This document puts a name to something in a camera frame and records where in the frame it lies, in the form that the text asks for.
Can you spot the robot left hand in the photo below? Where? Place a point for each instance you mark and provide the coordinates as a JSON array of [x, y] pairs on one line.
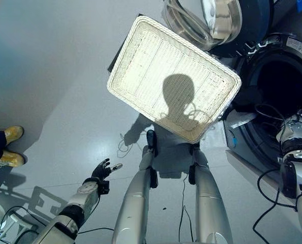
[[100, 172]]

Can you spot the robot left arm silver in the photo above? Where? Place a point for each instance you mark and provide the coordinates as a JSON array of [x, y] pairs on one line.
[[86, 193]]

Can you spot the robot right arm silver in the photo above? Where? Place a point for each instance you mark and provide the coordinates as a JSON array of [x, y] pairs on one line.
[[296, 150]]

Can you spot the dark washing machine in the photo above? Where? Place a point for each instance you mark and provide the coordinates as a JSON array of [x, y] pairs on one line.
[[275, 81]]

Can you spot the washing machine glass door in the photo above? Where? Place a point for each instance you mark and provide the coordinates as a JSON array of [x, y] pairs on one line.
[[252, 23]]

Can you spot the robot left leg silver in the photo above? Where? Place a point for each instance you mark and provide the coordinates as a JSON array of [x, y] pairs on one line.
[[134, 200]]

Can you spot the robot leg silver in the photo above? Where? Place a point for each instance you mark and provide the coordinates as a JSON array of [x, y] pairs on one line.
[[209, 200], [134, 200]]

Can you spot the robot left foot dark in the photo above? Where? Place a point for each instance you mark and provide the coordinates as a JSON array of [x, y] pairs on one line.
[[150, 139]]

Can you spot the yellow shoe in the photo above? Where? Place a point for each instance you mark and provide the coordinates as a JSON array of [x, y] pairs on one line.
[[11, 159], [13, 134]]

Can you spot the robot right leg silver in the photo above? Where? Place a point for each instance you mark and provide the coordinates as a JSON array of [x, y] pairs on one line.
[[209, 200]]

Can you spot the white woven basket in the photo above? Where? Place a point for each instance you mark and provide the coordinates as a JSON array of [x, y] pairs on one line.
[[166, 66]]

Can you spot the blue tag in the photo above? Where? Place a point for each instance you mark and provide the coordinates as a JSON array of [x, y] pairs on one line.
[[234, 141]]

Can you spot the dark garment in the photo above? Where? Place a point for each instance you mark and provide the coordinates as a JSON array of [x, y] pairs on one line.
[[249, 96]]

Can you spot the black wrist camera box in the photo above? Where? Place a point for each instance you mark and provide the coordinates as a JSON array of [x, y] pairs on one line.
[[105, 187]]

